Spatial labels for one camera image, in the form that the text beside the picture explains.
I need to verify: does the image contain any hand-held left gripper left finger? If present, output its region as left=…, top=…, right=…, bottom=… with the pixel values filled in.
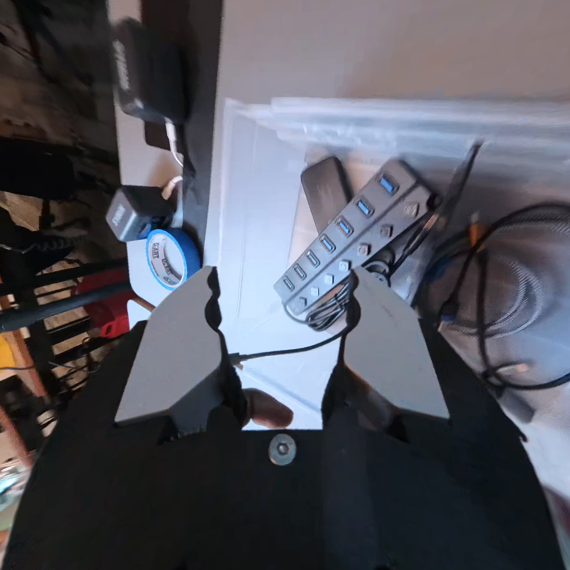
left=113, top=266, right=223, bottom=424

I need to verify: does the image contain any large dark power adapter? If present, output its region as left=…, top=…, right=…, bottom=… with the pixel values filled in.
left=111, top=18, right=197, bottom=124

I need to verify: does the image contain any clear plastic bin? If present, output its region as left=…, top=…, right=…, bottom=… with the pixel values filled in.
left=202, top=97, right=570, bottom=495

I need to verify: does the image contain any long multiport USB hub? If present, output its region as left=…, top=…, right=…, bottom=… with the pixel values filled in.
left=273, top=158, right=441, bottom=319

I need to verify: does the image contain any person's left hand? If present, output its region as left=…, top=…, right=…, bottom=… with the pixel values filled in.
left=243, top=387, right=295, bottom=431

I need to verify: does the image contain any blue tape roll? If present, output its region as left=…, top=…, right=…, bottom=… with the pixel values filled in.
left=145, top=228, right=202, bottom=291

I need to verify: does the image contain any red plastic bin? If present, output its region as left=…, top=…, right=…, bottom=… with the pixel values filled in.
left=76, top=276, right=134, bottom=339

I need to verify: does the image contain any small grey power adapter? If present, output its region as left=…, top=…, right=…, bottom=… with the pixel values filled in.
left=105, top=186, right=174, bottom=242

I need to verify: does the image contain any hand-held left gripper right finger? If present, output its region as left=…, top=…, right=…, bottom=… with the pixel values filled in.
left=330, top=267, right=450, bottom=420

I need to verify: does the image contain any thin black cable orange plug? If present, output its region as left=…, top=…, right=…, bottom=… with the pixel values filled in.
left=463, top=202, right=570, bottom=392

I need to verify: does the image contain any white charger cable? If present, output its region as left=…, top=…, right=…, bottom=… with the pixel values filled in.
left=162, top=120, right=185, bottom=223

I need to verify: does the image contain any black light stand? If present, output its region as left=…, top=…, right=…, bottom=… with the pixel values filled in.
left=0, top=256, right=134, bottom=332

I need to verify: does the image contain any black hub cable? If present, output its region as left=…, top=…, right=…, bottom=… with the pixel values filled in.
left=232, top=281, right=362, bottom=363

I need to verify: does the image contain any slim dark USB hub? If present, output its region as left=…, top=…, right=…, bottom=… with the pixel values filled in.
left=300, top=156, right=353, bottom=232

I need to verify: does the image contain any grey braided USB cable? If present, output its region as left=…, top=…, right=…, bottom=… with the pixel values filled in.
left=445, top=218, right=570, bottom=401

